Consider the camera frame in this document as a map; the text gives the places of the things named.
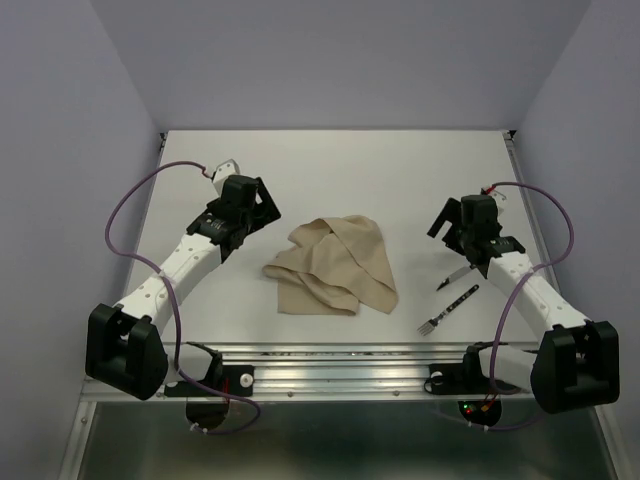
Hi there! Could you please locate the beige cloth napkin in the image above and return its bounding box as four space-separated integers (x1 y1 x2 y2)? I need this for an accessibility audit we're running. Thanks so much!
263 215 399 316

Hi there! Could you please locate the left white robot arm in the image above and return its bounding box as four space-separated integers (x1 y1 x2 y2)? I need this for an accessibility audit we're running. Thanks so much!
85 174 281 400

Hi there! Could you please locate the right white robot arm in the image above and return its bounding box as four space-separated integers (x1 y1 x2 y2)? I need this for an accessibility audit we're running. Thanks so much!
427 193 620 414

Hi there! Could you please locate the steel knife black handle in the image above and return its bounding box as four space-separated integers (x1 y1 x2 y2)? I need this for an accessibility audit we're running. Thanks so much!
437 265 475 291

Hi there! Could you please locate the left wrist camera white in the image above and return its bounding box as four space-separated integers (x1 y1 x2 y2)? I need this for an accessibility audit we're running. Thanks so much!
211 159 241 196

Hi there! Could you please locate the steel fork black handle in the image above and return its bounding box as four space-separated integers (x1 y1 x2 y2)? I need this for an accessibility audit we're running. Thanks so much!
417 284 480 336

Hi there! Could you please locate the aluminium front rail frame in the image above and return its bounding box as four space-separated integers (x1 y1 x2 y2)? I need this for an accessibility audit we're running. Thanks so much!
79 342 601 401

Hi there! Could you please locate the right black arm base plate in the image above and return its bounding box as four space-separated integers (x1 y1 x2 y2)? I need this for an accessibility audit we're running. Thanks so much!
424 342 494 395

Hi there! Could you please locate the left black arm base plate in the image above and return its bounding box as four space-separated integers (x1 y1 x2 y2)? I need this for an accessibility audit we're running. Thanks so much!
164 345 255 398

